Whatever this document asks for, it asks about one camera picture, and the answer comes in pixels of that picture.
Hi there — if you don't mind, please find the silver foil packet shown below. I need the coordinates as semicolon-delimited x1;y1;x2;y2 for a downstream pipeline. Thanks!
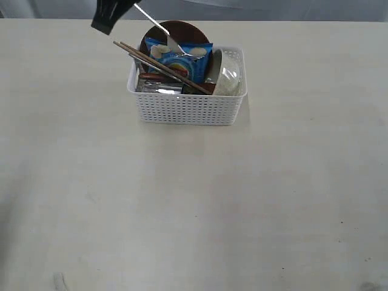
136;80;183;95

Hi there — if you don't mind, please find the wooden chopstick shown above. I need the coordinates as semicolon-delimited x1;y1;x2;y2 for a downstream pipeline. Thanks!
119;41;212;93
113;41;210;95

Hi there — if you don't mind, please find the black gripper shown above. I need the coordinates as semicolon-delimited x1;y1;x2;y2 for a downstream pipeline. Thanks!
91;0;141;35

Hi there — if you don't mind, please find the white perforated plastic basket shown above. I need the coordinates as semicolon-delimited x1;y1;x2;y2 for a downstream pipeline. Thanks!
127;45;247;126

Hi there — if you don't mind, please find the red-brown wooden spoon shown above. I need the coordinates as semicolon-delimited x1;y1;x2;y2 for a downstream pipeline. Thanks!
138;73;167;82

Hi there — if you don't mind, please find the blue chips bag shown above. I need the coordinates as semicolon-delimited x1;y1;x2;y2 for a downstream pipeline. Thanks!
145;38;213;83

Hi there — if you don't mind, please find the brown round plate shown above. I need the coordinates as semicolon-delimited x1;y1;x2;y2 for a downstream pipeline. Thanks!
139;21;209;55

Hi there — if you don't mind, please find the white speckled bowl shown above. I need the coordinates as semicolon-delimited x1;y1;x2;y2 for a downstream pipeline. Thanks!
205;49;241;96

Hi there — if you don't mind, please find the silver metal fork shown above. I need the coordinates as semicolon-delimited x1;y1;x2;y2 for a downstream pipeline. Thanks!
133;3;200;59

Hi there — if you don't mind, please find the silver table knife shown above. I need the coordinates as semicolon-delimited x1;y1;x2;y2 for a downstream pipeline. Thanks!
129;54;145;74

